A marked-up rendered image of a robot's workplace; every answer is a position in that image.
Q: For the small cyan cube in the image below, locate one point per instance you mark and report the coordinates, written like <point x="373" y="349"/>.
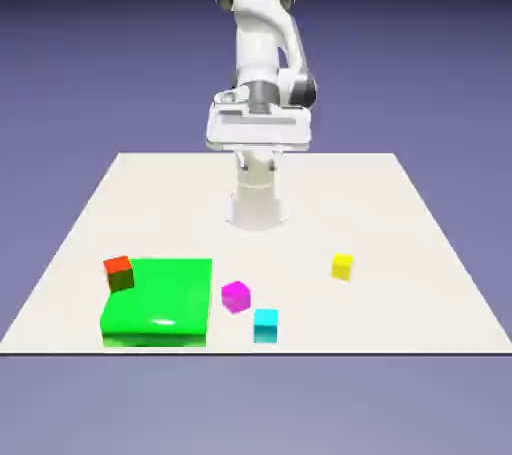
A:
<point x="265" y="325"/>

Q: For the small yellow cube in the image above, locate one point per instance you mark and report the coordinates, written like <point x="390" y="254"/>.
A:
<point x="342" y="267"/>

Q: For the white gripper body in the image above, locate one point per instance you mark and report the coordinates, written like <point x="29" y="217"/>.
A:
<point x="258" y="129"/>

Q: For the small magenta cube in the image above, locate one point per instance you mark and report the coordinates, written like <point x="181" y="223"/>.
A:
<point x="236" y="296"/>

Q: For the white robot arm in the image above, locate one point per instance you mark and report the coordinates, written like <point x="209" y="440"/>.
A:
<point x="256" y="15"/>

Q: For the large green box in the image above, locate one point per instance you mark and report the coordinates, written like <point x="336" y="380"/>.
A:
<point x="168" y="299"/>

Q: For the small red cube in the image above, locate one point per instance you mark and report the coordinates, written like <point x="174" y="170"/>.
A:
<point x="118" y="272"/>

